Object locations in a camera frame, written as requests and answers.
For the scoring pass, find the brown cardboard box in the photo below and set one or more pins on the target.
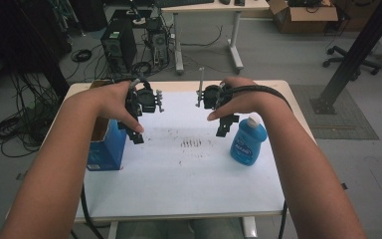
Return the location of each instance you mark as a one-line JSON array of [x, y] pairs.
[[305, 16]]

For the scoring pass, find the white whiteboard surface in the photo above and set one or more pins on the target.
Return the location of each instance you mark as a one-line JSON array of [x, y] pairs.
[[185, 179]]

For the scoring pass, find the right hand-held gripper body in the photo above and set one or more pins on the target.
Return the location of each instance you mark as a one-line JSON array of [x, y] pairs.
[[212, 97]]

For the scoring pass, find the grey floor mat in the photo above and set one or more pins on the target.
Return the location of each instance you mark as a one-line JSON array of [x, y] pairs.
[[344, 122]]

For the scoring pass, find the white desk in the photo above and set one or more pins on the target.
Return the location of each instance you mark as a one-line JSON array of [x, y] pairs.
[[212, 7]]

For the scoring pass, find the black curtain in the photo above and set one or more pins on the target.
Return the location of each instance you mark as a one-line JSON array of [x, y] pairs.
[[23, 40]]

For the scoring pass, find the small black computer tower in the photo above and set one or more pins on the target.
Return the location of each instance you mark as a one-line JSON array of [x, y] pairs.
[[158, 43]]

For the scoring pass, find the blue bottle with white cap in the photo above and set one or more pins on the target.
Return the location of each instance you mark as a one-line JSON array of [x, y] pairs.
[[247, 142]]

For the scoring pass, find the person's left hand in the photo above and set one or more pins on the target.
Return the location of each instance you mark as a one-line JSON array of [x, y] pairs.
[[106, 99]]

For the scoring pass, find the black office chair base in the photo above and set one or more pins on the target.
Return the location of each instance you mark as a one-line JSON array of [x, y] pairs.
[[348, 59]]

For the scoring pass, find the black keyboard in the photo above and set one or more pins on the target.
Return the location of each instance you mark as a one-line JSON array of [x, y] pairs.
[[185, 2]]

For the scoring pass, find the blue cardboard box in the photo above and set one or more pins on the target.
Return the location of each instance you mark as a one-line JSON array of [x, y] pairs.
[[107, 149]]

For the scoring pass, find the person's right hand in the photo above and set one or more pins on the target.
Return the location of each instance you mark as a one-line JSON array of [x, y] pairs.
[[252, 98]]

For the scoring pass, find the black metal post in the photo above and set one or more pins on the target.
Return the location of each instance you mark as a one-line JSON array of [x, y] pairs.
[[361, 49]]

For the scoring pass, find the large black computer tower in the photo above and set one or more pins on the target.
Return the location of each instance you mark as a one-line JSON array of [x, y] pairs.
[[117, 46]]

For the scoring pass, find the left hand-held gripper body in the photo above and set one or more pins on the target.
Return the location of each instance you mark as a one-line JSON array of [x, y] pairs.
[[146, 99]]

